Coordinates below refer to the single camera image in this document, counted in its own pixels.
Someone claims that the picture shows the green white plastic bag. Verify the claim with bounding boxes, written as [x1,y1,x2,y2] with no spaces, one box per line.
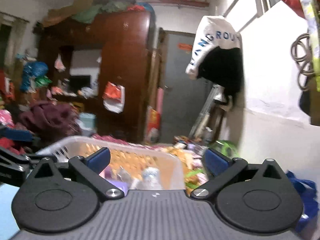
[210,140,239,159]

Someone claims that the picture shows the maroon clothes pile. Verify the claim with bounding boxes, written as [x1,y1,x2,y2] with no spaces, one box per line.
[19,101,81,140]

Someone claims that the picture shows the clear plastic laundry basket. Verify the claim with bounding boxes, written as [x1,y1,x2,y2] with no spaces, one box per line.
[36,136,185,190]

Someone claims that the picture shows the grey metal door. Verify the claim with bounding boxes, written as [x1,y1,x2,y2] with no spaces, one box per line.
[158,29,212,143]

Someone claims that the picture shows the dark red wooden wardrobe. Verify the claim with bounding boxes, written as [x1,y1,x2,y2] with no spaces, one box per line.
[37,11,155,142]

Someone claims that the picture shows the blue plastic bags pile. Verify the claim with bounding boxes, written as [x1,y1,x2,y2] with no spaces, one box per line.
[20,61,51,92]

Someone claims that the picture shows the white hoodie blue letters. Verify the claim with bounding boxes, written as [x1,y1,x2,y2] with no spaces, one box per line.
[185,16,244,111]

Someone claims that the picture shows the red white plastic bag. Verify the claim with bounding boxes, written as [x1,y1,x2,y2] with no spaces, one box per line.
[103,82,125,114]

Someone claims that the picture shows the coiled grey rope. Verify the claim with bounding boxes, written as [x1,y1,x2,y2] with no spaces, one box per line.
[291,32,315,92]

